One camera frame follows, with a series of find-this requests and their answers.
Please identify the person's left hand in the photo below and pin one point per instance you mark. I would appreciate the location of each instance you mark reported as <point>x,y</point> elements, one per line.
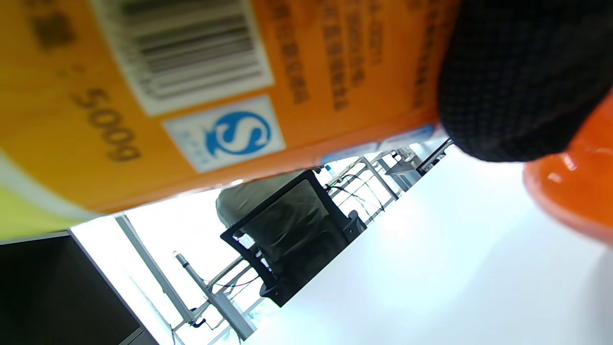
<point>522,81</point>

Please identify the orange plastic bowl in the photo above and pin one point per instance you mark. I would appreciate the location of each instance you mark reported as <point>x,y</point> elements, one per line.
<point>579,187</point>

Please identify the yellow orange dish soap bottle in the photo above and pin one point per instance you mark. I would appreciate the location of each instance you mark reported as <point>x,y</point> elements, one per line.
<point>72,143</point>

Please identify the black monitor stand desk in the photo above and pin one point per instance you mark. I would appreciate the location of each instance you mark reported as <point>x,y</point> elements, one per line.
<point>433,160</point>

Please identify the black mesh office chair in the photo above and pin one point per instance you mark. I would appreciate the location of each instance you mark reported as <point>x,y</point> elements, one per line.
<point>287,239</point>

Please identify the dark wooden cabinet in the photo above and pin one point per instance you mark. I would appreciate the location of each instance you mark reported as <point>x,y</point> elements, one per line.
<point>57,297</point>

